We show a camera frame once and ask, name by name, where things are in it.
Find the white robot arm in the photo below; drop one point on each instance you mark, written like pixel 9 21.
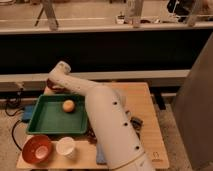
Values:
pixel 122 149

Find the green plastic tray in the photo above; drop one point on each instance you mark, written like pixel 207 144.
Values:
pixel 49 117

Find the orange round fruit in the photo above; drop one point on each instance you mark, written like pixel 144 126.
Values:
pixel 68 106

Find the small black gadget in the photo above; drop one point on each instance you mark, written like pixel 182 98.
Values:
pixel 136 122

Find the dark purple bowl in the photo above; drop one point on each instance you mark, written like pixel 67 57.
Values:
pixel 54 87

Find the dark grape bunch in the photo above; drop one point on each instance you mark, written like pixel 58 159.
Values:
pixel 91 136

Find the blue sponge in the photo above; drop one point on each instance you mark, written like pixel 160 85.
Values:
pixel 100 159

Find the white plastic cup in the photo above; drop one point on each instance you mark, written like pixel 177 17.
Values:
pixel 66 147

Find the blue box on floor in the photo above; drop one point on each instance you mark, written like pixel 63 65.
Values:
pixel 28 111

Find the grey panel at right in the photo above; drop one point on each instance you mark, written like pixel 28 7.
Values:
pixel 193 110

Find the red bowl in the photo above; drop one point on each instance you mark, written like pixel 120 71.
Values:
pixel 37 149

